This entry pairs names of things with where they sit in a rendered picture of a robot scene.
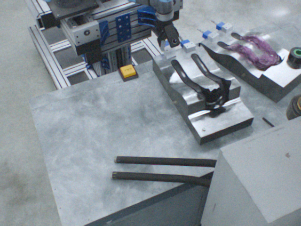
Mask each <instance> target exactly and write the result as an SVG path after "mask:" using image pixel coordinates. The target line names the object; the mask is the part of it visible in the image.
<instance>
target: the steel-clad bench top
mask: <svg viewBox="0 0 301 226"><path fill-rule="evenodd" d="M248 31H250V32H263V33H265V34H267V35H268V36H270V37H272V38H273V39H274V40H275V41H276V42H277V43H278V44H279V45H280V46H281V47H282V48H283V49H285V50H287V51H288V52H290V50H291V49H292V48H294V47H300V48H301V14H298V15H295V16H292V17H288V18H285V19H282V20H279V21H275V22H272V23H269V24H265V25H262V26H259V27H256V28H253V29H250V30H248ZM212 60H213V59H212ZM213 61H214V62H215V64H216V66H217V67H218V68H219V69H221V70H222V71H224V72H226V73H228V74H230V75H232V76H233V77H234V78H235V79H236V80H237V81H238V82H239V84H240V85H241V90H240V95H239V97H240V100H241V101H242V102H243V103H244V104H245V106H246V107H247V108H248V110H249V111H250V113H251V114H252V115H253V116H254V119H253V122H252V124H251V125H250V126H248V127H246V128H243V129H240V130H238V131H235V132H233V133H231V134H228V135H225V136H223V137H219V138H217V139H215V140H212V141H210V142H207V143H204V144H202V145H199V144H198V141H197V140H196V138H195V137H194V136H193V134H192V132H191V131H190V129H189V127H188V126H187V124H186V123H185V121H184V120H183V118H182V116H181V114H180V113H179V111H178V110H177V108H176V106H175V105H174V104H172V100H171V99H170V97H169V95H168V94H167V92H166V91H165V88H164V87H163V86H162V84H161V83H160V81H159V79H158V78H157V76H156V75H155V73H154V71H153V68H152V60H151V61H148V62H145V63H142V64H139V65H135V66H134V68H135V70H136V71H137V73H138V76H139V78H136V79H133V80H130V81H127V82H123V80H122V78H121V76H120V74H119V72H118V71H115V72H113V73H109V74H106V75H103V76H100V77H97V78H94V79H91V80H88V81H84V82H81V83H78V84H75V85H72V86H68V87H65V88H62V89H58V90H55V91H52V92H49V93H46V94H43V95H40V96H37V97H33V98H30V99H28V101H29V104H30V110H31V113H32V117H33V121H34V124H35V128H36V131H37V135H38V138H39V142H40V146H41V150H42V153H43V156H44V160H45V164H46V168H47V172H48V177H49V180H50V184H51V187H52V190H53V194H54V198H55V202H56V205H57V209H58V213H59V216H60V220H61V223H62V226H84V225H86V224H88V223H91V222H93V221H96V220H99V219H101V218H103V217H106V216H108V215H110V214H113V213H115V212H117V211H120V210H122V209H125V208H127V207H129V206H131V205H135V204H137V203H140V202H142V201H145V200H147V199H149V198H151V197H153V196H156V195H158V194H161V193H163V192H165V191H167V190H170V189H172V188H176V187H178V186H181V185H182V184H184V183H174V182H157V181H140V180H123V179H110V172H111V171H123V172H141V173H160V174H179V175H189V176H196V177H201V176H203V175H206V174H208V173H210V172H213V171H214V170H215V168H211V167H192V166H170V165H148V164H125V163H114V156H141V157H168V158H196V159H214V160H217V157H218V154H219V150H220V148H222V147H225V146H227V145H230V144H232V143H235V142H237V141H239V140H242V139H244V138H247V137H250V136H252V135H255V134H257V133H260V132H262V131H265V130H267V129H270V128H272V126H270V125H269V124H268V123H267V122H266V121H265V120H263V117H264V118H265V119H266V120H268V121H269V122H270V123H272V124H273V125H274V126H277V125H279V124H281V123H284V122H286V121H289V120H288V119H287V116H286V110H287V108H288V106H289V103H290V102H291V100H292V98H293V97H294V96H296V95H298V94H301V83H300V84H299V85H298V86H297V87H295V88H294V89H293V90H292V91H291V92H289V93H288V94H287V95H286V96H285V97H283V98H282V99H281V100H280V101H279V102H278V103H275V102H274V101H272V100H271V99H269V98H268V97H266V96H265V95H264V94H263V93H261V92H260V91H258V90H257V89H255V88H254V87H252V86H250V85H249V84H248V83H246V82H245V81H244V80H242V79H241V78H239V77H238V76H236V75H235V74H233V73H232V72H231V71H230V70H228V69H226V68H225V67H223V66H222V65H220V64H219V63H217V62H216V61H215V60H213Z"/></svg>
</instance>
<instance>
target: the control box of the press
mask: <svg viewBox="0 0 301 226"><path fill-rule="evenodd" d="M200 223H201V226H301V116H300V117H297V118H295V119H293V120H289V121H286V122H284V123H281V124H279V125H277V126H274V127H272V128H270V129H267V130H265V131H262V132H260V133H257V134H255V135H252V136H250V137H247V138H244V139H242V140H239V141H237V142H235V143H232V144H230V145H227V146H225V147H222V148H220V150H219V154H218V157H217V161H216V165H215V170H214V174H213V178H212V182H211V185H210V188H209V192H208V196H207V200H206V204H205V207H204V211H203V214H202V218H201V221H200Z"/></svg>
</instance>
